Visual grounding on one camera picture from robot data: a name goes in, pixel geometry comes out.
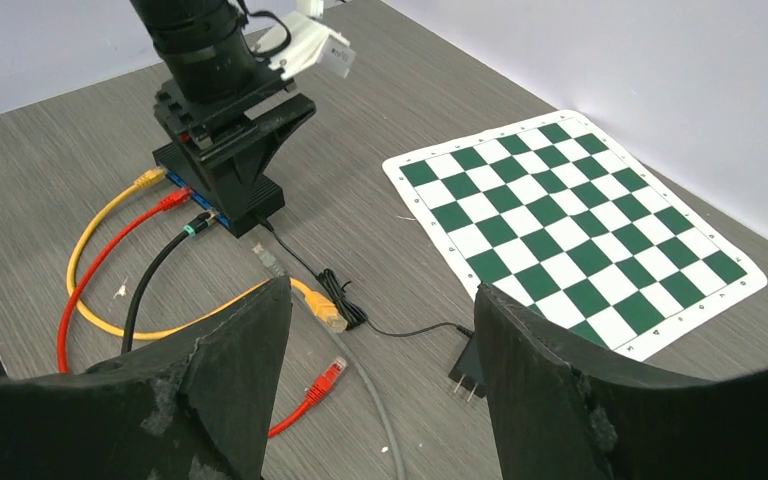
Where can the black network switch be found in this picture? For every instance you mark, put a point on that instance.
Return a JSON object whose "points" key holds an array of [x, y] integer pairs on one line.
{"points": [[236, 188]]}

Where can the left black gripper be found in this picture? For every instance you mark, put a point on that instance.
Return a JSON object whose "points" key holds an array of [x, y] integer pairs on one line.
{"points": [[205, 116]]}

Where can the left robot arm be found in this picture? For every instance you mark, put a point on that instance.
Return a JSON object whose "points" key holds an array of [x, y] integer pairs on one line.
{"points": [[200, 35]]}

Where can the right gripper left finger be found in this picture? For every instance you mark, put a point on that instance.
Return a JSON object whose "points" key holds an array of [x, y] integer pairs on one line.
{"points": [[194, 405]]}

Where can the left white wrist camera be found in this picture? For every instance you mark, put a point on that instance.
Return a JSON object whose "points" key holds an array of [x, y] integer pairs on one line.
{"points": [[299, 41]]}

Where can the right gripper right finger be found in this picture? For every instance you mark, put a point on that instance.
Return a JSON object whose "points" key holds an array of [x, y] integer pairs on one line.
{"points": [[562, 407]]}

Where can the green white chessboard mat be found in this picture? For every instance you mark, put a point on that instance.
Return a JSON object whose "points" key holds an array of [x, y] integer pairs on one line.
{"points": [[554, 212]]}

